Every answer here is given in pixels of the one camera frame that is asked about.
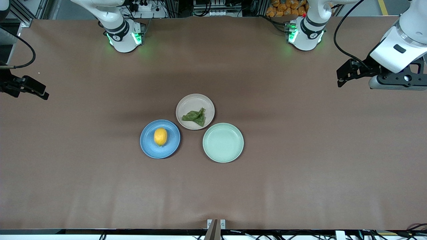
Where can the yellow lemon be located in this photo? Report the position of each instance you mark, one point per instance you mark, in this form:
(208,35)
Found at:
(160,136)

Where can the pile of orange objects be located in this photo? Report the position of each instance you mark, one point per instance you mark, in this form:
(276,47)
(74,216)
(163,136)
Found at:
(283,8)

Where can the black electronics rack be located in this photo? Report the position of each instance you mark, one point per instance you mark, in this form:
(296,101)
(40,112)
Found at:
(217,6)

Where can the brown table covering sheet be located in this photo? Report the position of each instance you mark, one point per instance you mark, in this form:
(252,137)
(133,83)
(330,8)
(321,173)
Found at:
(66,186)

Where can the small white box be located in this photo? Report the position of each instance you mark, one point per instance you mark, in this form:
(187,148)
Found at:
(340,235)

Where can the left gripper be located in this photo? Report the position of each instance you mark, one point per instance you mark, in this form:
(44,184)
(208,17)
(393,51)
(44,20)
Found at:
(363,70)

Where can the white power strip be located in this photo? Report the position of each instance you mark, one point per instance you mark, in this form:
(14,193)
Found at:
(145,7)

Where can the small metal mounting bracket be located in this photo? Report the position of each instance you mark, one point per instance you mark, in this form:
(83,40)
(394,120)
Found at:
(223,224)

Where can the green lettuce leaf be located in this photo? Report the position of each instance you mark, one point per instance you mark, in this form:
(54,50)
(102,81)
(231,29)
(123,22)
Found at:
(195,116)

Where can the beige round plate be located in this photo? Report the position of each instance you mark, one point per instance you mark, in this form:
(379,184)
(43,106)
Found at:
(195,100)

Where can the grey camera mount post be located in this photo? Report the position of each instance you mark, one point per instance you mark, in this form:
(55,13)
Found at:
(213,234)

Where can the black table edge strip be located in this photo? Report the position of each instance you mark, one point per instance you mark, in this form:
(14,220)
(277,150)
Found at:
(100,231)

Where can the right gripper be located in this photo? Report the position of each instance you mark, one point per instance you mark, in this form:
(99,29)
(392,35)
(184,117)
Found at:
(10,85)

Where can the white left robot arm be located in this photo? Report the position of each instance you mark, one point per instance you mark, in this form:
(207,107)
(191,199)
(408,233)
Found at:
(310,33)

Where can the pale green round plate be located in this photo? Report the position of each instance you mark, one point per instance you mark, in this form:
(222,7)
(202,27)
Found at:
(223,142)

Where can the aluminium frame post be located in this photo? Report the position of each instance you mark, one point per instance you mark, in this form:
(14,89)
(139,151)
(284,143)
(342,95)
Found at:
(23,18)
(41,10)

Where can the blue round plate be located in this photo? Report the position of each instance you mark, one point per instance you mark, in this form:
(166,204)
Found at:
(148,146)

